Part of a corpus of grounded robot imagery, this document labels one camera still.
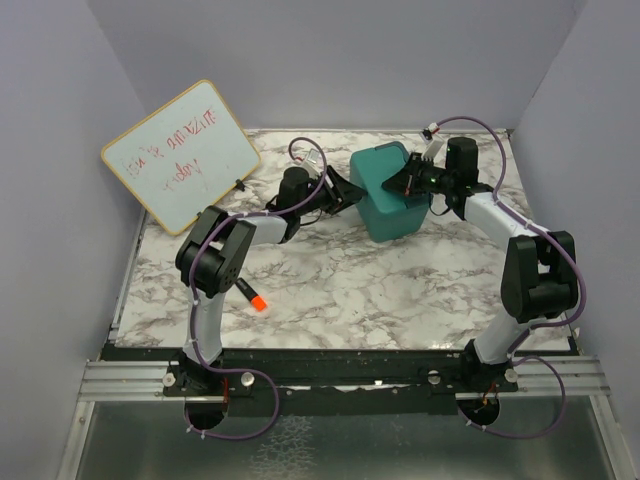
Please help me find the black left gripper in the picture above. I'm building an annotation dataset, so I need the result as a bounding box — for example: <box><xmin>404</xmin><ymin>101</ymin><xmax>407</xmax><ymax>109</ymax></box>
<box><xmin>297</xmin><ymin>165</ymin><xmax>366</xmax><ymax>217</ymax></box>

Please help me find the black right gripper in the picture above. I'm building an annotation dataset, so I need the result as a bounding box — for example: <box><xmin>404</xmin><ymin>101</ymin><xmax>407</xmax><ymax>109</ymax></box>
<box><xmin>382</xmin><ymin>154</ymin><xmax>453</xmax><ymax>199</ymax></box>

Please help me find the teal medicine kit box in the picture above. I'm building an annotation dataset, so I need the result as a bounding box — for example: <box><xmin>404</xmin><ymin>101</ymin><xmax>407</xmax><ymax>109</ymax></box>
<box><xmin>349</xmin><ymin>141</ymin><xmax>432</xmax><ymax>243</ymax></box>

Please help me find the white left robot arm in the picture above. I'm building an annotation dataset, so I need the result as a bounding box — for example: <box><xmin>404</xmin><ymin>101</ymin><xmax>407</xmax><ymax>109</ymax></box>
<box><xmin>175</xmin><ymin>166</ymin><xmax>366</xmax><ymax>395</ymax></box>

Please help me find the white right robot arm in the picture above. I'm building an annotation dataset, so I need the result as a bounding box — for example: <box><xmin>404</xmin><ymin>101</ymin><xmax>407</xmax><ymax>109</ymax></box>
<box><xmin>381</xmin><ymin>137</ymin><xmax>579</xmax><ymax>391</ymax></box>

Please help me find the black orange highlighter marker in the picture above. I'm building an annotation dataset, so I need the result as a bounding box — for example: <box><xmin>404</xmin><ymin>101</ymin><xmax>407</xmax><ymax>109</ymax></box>
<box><xmin>235</xmin><ymin>278</ymin><xmax>267</xmax><ymax>312</ymax></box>

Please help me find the yellow framed whiteboard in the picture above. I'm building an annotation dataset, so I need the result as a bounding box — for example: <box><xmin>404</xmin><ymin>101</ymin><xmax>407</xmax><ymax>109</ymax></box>
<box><xmin>101</xmin><ymin>79</ymin><xmax>261</xmax><ymax>236</ymax></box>

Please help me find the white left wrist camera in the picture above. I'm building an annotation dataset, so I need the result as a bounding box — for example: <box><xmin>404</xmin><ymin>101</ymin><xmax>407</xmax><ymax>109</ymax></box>
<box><xmin>300</xmin><ymin>149</ymin><xmax>323</xmax><ymax>178</ymax></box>

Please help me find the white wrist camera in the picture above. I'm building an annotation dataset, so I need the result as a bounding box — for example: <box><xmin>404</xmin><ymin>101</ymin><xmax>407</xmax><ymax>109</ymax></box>
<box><xmin>300</xmin><ymin>149</ymin><xmax>323</xmax><ymax>178</ymax></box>
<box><xmin>421</xmin><ymin>122</ymin><xmax>445</xmax><ymax>161</ymax></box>

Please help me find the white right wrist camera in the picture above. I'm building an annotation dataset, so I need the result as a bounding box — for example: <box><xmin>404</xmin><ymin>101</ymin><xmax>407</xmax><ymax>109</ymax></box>
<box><xmin>421</xmin><ymin>122</ymin><xmax>445</xmax><ymax>161</ymax></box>

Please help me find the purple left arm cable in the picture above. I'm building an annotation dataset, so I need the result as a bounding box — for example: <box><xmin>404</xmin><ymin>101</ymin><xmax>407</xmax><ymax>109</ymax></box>
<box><xmin>187</xmin><ymin>137</ymin><xmax>329</xmax><ymax>374</ymax></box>

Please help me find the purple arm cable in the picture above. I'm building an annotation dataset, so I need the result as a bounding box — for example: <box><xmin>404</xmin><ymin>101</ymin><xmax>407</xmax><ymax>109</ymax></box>
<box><xmin>434</xmin><ymin>116</ymin><xmax>587</xmax><ymax>361</ymax></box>
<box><xmin>187</xmin><ymin>137</ymin><xmax>329</xmax><ymax>374</ymax></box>

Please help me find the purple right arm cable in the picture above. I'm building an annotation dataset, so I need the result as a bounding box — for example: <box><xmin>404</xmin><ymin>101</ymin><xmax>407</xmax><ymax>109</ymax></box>
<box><xmin>434</xmin><ymin>116</ymin><xmax>587</xmax><ymax>361</ymax></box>

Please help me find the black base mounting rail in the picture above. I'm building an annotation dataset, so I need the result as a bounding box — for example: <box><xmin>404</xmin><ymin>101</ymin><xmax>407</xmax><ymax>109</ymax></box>
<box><xmin>163</xmin><ymin>347</ymin><xmax>517</xmax><ymax>417</ymax></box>

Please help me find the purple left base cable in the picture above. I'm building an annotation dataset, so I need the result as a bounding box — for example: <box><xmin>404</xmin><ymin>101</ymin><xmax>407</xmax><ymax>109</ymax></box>
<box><xmin>183</xmin><ymin>368</ymin><xmax>281</xmax><ymax>441</ymax></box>

